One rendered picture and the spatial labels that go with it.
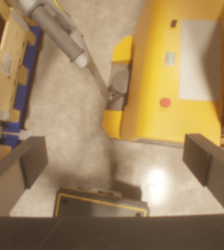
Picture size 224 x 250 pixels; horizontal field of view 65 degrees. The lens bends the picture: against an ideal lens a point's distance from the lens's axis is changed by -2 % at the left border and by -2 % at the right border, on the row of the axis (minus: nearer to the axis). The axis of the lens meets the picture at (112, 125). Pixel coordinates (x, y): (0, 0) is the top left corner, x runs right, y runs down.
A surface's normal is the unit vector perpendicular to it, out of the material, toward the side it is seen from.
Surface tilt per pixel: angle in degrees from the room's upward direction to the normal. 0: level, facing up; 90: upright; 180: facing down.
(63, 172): 0
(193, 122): 0
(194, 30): 0
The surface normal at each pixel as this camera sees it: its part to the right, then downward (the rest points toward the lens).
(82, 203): -0.13, -0.12
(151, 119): -0.36, -0.15
